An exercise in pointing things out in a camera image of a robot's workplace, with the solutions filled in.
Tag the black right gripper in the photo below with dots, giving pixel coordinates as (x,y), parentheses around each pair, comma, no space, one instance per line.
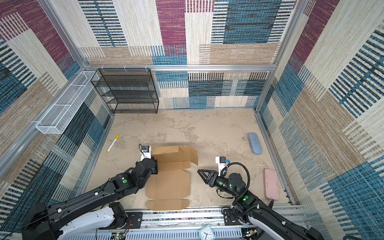
(212,177)

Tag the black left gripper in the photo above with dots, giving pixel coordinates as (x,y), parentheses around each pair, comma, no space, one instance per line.
(155,170)

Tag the brown cardboard box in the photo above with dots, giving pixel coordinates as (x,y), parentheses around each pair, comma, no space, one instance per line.
(168,190)

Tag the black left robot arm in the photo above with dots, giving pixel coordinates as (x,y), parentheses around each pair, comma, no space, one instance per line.
(97,209)

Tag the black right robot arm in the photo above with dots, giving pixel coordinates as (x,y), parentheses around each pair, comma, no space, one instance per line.
(253,210)

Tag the yellow-capped white marker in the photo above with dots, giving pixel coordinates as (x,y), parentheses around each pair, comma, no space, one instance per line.
(112,144)

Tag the small teal alarm clock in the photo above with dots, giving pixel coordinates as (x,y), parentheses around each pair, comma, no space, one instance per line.
(206,233)

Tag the blue-grey glasses case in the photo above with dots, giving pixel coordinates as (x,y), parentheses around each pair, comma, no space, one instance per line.
(255,143)

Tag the pink flat case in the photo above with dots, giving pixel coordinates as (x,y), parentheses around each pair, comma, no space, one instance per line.
(271,184)

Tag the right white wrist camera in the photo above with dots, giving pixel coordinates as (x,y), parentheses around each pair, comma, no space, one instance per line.
(222,163)

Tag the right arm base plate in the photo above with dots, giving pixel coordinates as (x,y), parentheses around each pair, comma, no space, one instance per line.
(231,219)

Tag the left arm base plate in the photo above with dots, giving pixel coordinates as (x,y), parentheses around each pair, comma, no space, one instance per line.
(133,220)

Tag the black wire shelf rack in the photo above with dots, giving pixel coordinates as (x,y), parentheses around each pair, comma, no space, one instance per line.
(129,90)

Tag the white wire mesh basket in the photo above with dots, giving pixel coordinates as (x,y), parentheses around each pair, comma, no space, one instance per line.
(58,117)

